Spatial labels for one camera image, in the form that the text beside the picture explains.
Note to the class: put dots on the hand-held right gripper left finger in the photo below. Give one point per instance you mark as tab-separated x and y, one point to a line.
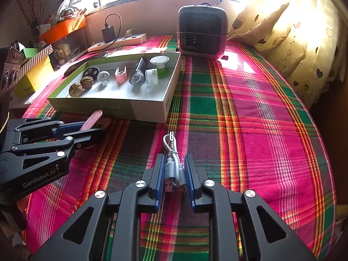
159	179

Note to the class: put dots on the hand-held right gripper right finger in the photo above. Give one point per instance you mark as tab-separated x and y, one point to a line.
190	179

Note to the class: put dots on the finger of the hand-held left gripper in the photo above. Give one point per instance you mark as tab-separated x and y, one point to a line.
68	127
81	140

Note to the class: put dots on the brown walnut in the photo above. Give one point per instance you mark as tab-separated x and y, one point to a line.
87	83
75	90

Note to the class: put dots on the black oval key fob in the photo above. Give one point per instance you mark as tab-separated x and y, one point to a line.
91	72

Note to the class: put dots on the white mushroom-shaped knob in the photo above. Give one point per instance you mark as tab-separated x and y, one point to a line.
103	77

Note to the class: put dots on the light green cardboard box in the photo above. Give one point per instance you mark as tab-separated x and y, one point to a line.
146	111

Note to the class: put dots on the small white round jar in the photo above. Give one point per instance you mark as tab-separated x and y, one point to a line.
151	77

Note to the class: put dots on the green and white spool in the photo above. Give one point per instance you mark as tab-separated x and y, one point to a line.
160	61

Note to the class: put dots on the black smartphone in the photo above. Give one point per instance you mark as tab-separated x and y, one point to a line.
72	69

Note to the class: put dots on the yellow box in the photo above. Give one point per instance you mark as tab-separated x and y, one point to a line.
32	78

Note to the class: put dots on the striped box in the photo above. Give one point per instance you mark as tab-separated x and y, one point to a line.
36	57

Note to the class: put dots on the clear display case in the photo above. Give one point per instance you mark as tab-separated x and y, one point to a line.
68	49

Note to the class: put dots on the plaid tablecloth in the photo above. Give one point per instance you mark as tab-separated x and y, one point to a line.
244	114

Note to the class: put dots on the dark green carton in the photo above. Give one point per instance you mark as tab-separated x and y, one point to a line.
30	51

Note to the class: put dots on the orange box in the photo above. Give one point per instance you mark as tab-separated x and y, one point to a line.
62	28

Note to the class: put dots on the black charger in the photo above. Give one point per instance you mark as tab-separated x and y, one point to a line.
108	34

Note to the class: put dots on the white power strip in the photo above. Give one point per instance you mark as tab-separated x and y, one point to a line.
127	40

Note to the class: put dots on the white plug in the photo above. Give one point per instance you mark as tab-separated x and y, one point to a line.
130	32

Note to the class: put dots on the pale artificial flowers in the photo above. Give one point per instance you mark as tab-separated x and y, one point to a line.
70	6

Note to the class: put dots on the pink portable heater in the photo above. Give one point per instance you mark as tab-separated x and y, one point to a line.
201	30

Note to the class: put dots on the cream heart-print curtain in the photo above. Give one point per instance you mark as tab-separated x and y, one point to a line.
285	38

